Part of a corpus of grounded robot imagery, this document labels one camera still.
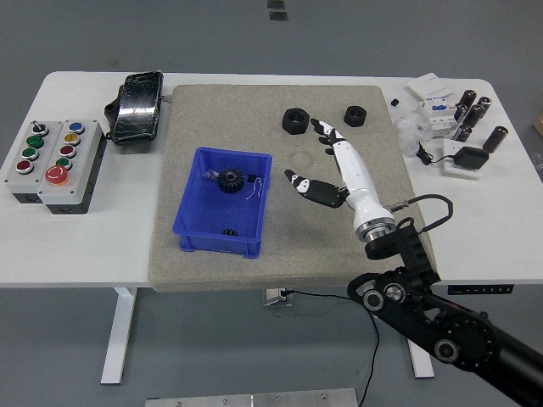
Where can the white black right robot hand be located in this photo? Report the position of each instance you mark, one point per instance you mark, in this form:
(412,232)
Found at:
(356,174)

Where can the black toothed gear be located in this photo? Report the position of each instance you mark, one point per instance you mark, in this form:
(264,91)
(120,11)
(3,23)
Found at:
(231,181)

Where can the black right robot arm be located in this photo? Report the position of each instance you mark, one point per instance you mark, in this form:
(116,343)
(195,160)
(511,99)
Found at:
(445,330)

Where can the small black hex nut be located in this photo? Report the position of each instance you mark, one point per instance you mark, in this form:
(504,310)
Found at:
(349,120)

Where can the large black hex nut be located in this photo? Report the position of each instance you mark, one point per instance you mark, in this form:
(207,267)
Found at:
(289,126)

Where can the blue plastic box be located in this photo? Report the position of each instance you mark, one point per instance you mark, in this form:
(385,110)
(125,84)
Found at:
(212,216)

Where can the grey emergency-stop button box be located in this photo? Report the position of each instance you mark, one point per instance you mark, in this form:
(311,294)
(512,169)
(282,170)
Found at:
(80,169)

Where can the grey four-button control box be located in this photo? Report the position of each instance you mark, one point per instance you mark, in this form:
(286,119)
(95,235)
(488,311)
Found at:
(29,169)

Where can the crumpled clear plastic bag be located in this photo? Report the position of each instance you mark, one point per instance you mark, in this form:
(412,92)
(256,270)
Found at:
(409,131)

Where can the white square block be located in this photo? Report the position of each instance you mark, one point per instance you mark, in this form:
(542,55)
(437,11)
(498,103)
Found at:
(449,167)

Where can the thin white thread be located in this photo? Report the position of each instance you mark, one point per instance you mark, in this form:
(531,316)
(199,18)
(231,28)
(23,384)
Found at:
(257,188)

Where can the white circuit breaker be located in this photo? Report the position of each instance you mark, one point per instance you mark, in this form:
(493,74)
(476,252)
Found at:
(439,116)

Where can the dark cylindrical capacitor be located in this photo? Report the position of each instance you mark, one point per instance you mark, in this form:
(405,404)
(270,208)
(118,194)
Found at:
(474,115)
(462,133)
(484,102)
(495,139)
(460,112)
(468,97)

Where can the grey-brown foam mat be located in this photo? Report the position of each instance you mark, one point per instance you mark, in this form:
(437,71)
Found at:
(271,254)

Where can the small clear plastic piece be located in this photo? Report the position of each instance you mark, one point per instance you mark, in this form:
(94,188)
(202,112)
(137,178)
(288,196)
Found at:
(212,174)

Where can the silver under-table power socket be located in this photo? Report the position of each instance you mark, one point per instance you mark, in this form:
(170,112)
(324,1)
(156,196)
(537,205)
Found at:
(273,297)

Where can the brown cardboard piece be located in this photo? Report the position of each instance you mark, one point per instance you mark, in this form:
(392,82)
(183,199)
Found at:
(539,119)

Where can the white table leg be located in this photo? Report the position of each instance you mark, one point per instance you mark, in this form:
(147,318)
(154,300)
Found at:
(422,364)
(119,335)

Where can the black plastic-wrapped device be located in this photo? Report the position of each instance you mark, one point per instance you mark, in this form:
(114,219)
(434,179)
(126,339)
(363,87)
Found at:
(136,110)

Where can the silver metal plate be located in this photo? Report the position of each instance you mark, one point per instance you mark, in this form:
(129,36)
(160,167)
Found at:
(254,399)

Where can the white wall switch plate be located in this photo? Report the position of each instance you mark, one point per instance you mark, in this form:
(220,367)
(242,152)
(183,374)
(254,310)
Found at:
(428,85)

